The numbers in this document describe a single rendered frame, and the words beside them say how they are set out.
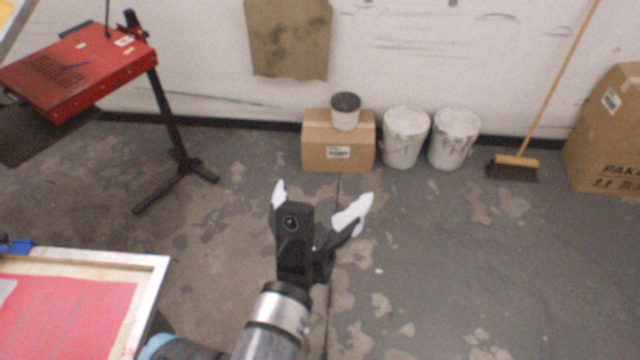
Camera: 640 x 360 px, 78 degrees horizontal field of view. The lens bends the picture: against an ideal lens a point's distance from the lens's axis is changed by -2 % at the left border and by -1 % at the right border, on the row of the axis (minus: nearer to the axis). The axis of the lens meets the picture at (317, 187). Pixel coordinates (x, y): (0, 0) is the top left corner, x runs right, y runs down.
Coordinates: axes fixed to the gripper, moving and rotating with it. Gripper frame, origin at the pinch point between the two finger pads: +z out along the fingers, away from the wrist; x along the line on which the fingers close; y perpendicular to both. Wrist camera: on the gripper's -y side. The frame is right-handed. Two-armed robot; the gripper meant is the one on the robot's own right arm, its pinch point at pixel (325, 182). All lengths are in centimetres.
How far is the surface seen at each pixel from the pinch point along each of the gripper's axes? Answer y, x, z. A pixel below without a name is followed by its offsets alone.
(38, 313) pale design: 59, -95, -19
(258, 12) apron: 54, -98, 170
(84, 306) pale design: 60, -83, -13
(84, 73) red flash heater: 38, -142, 77
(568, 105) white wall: 139, 94, 218
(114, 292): 61, -76, -6
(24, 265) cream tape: 57, -112, -7
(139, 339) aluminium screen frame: 60, -58, -18
